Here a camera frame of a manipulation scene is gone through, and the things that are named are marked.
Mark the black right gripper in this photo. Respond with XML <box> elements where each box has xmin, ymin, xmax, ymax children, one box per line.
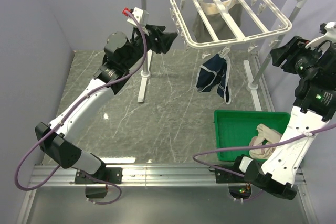
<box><xmin>270</xmin><ymin>35</ymin><xmax>327</xmax><ymax>79</ymax></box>

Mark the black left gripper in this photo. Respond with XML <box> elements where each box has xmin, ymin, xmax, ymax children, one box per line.
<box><xmin>123</xmin><ymin>24</ymin><xmax>179</xmax><ymax>70</ymax></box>

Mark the white clip hanger frame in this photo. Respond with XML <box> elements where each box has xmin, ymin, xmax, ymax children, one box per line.
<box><xmin>170</xmin><ymin>0</ymin><xmax>292</xmax><ymax>54</ymax></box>

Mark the navy blue underwear white trim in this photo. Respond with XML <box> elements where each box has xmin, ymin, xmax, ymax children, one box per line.
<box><xmin>196</xmin><ymin>54</ymin><xmax>231</xmax><ymax>104</ymax></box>

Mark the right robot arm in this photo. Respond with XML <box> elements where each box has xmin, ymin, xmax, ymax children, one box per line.
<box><xmin>231</xmin><ymin>36</ymin><xmax>335</xmax><ymax>200</ymax></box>

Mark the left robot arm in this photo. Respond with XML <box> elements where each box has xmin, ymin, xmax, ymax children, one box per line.
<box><xmin>35</xmin><ymin>25</ymin><xmax>177</xmax><ymax>183</ymax></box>

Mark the grey beige hanging underwear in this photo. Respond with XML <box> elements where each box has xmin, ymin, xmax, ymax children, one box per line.
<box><xmin>192</xmin><ymin>0</ymin><xmax>243</xmax><ymax>43</ymax></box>

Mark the white drying rack stand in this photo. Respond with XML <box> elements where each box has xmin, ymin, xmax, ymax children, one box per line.
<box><xmin>137</xmin><ymin>0</ymin><xmax>314</xmax><ymax>112</ymax></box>

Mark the beige cloth in tray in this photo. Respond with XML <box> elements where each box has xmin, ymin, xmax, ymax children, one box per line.
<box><xmin>249</xmin><ymin>124</ymin><xmax>282</xmax><ymax>159</ymax></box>

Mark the green plastic tray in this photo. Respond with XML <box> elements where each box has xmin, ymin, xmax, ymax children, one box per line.
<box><xmin>214</xmin><ymin>110</ymin><xmax>290</xmax><ymax>148</ymax></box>

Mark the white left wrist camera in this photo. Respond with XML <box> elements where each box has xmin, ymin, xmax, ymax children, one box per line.
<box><xmin>122</xmin><ymin>7</ymin><xmax>149</xmax><ymax>27</ymax></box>

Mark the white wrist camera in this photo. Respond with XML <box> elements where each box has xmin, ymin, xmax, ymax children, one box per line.
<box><xmin>305</xmin><ymin>22</ymin><xmax>335</xmax><ymax>50</ymax></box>
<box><xmin>122</xmin><ymin>7</ymin><xmax>149</xmax><ymax>27</ymax></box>

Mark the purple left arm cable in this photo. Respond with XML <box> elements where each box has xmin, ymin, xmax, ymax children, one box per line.
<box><xmin>14</xmin><ymin>11</ymin><xmax>148</xmax><ymax>191</ymax></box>

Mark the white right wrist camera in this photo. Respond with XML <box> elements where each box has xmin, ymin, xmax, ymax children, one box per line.
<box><xmin>305</xmin><ymin>22</ymin><xmax>335</xmax><ymax>50</ymax></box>

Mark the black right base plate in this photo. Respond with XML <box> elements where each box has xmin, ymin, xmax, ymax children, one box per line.
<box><xmin>213</xmin><ymin>165</ymin><xmax>245</xmax><ymax>184</ymax></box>

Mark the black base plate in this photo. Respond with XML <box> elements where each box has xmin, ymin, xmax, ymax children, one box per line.
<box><xmin>213</xmin><ymin>165</ymin><xmax>245</xmax><ymax>184</ymax></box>
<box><xmin>74</xmin><ymin>167</ymin><xmax>123</xmax><ymax>184</ymax></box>

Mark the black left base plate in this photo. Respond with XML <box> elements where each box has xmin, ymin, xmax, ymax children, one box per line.
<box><xmin>74</xmin><ymin>167</ymin><xmax>123</xmax><ymax>184</ymax></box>

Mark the aluminium mounting rail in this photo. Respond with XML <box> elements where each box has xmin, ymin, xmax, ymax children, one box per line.
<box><xmin>28</xmin><ymin>165</ymin><xmax>307</xmax><ymax>188</ymax></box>

